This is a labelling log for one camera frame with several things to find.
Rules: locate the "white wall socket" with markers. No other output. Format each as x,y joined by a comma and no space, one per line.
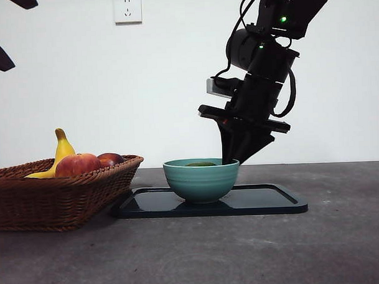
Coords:
128,10

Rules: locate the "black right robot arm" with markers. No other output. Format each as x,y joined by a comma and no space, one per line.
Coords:
267,61

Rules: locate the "pale grey right camera box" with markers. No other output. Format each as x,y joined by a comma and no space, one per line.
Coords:
214,88

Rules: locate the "brown wicker basket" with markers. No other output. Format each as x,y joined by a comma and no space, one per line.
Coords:
39,206

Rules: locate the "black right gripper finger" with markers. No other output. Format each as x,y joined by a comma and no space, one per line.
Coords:
255,143
230,140

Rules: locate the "dark red peach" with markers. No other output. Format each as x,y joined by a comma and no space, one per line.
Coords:
110,159

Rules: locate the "teal ribbed bowl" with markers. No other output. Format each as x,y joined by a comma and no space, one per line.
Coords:
202,185

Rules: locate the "black rectangular tray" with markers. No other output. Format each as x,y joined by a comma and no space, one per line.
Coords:
263,201

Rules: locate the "yellow banana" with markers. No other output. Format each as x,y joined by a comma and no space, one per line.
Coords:
64,149

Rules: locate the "green avocado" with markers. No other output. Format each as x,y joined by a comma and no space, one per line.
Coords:
200,164

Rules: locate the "red yellow apple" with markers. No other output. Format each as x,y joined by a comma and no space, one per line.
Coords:
78,165

